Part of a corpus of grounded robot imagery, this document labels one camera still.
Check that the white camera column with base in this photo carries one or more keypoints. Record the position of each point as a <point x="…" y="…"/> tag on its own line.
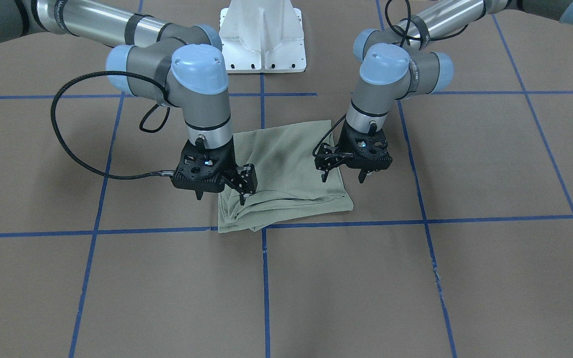
<point x="262" y="36"/>

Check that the blue tape grid lines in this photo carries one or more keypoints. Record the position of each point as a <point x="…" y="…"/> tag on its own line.
<point x="463" y="248"/>

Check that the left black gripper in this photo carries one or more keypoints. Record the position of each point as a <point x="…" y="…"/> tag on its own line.
<point x="342" y="144"/>

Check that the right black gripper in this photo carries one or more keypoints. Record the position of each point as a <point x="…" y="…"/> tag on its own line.
<point x="230" y="162"/>

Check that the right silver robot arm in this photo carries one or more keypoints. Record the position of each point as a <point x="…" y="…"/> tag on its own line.
<point x="172" y="65"/>

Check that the olive green long-sleeve shirt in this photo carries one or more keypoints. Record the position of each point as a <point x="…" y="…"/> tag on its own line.
<point x="288" y="184"/>

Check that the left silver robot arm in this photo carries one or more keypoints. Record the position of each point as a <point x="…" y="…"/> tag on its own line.
<point x="394" y="65"/>

